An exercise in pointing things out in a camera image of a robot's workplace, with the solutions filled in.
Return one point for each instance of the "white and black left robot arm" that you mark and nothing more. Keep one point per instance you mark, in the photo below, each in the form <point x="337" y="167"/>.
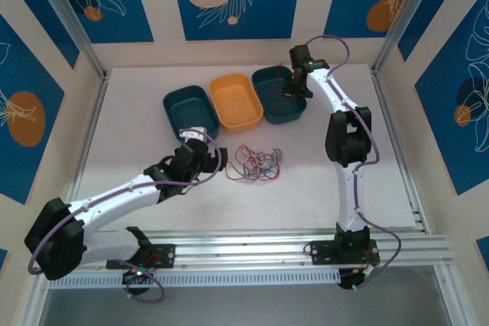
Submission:
<point x="114" y="204"/>

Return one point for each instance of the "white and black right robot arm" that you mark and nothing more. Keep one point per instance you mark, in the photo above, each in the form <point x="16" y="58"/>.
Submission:
<point x="349" y="196"/>

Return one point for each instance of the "teal plastic bin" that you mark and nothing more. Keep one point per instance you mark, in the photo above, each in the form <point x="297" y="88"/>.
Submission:
<point x="275" y="114"/>
<point x="187" y="106"/>

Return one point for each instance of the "orange plastic bin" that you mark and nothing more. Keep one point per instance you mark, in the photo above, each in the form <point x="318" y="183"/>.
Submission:
<point x="235" y="101"/>

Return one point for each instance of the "black controller board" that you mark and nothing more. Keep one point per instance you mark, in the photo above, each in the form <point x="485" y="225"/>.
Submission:
<point x="349" y="280"/>
<point x="139" y="277"/>

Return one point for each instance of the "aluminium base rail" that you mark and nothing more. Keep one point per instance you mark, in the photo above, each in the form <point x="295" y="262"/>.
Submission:
<point x="244" y="249"/>

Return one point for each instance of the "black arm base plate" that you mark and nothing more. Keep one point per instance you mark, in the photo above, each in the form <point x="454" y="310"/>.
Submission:
<point x="168" y="255"/>
<point x="321" y="253"/>

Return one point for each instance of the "aluminium side rail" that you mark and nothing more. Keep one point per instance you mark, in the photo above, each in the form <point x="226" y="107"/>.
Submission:
<point x="401" y="150"/>
<point x="85" y="150"/>

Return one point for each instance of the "aluminium frame post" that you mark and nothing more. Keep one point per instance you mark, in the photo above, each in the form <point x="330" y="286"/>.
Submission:
<point x="73" y="20"/>
<point x="404" y="17"/>

